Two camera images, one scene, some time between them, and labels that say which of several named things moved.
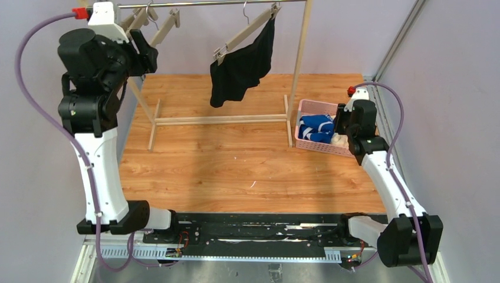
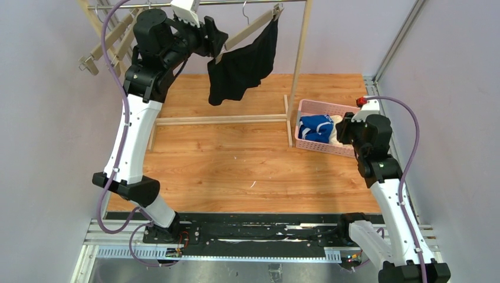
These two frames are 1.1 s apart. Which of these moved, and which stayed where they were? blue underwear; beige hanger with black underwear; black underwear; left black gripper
Moved: left black gripper
Stayed: blue underwear; beige hanger with black underwear; black underwear
